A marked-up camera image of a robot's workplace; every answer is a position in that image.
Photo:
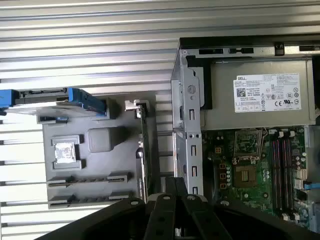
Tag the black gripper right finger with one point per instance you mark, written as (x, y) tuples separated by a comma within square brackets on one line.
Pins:
[(197, 220)]

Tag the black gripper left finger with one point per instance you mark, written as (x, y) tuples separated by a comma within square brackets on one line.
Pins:
[(160, 220)]

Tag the black RAM slot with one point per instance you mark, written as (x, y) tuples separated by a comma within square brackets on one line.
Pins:
[(286, 175), (275, 175), (291, 175), (280, 175)]

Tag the CPU socket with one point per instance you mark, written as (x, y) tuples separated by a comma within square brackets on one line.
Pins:
[(246, 176)]

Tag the black open PC case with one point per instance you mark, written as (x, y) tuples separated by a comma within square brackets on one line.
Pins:
[(190, 150)]

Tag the grey parts rack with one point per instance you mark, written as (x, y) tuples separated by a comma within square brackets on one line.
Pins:
[(100, 170)]

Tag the green graphics card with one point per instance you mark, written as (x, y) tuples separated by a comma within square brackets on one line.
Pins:
[(144, 140)]

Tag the metal socket cover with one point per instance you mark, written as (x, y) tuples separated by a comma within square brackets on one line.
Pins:
[(235, 146)]

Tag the green motherboard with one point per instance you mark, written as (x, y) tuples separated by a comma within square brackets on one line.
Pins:
[(265, 155)]

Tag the silver CPU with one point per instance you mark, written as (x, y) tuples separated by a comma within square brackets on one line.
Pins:
[(64, 153)]

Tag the grey power supply unit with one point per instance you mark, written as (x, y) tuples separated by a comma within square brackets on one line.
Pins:
[(225, 105)]

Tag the hard disk in blue carrier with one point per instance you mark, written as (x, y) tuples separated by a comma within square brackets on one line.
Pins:
[(40, 98)]

